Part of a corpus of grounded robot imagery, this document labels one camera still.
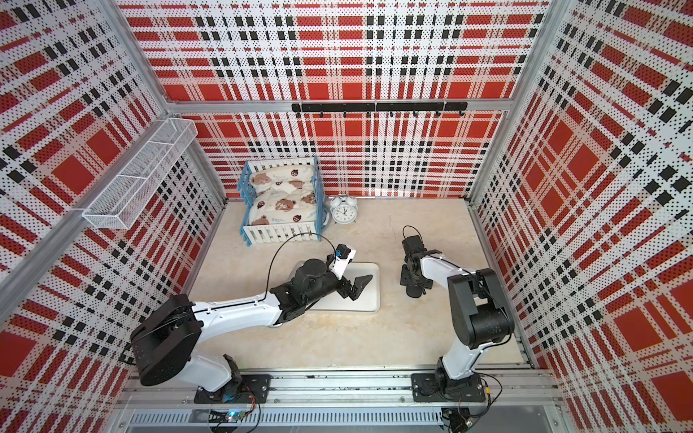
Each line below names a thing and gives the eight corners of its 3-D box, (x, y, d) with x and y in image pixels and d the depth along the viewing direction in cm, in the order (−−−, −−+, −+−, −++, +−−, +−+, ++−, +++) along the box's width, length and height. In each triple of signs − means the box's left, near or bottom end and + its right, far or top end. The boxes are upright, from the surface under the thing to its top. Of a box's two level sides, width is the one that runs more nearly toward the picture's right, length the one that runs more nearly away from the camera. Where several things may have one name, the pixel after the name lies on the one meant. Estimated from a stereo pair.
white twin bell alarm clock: (332, 224, 114) (329, 204, 105) (333, 214, 118) (330, 194, 109) (357, 224, 114) (356, 204, 105) (357, 214, 118) (357, 194, 109)
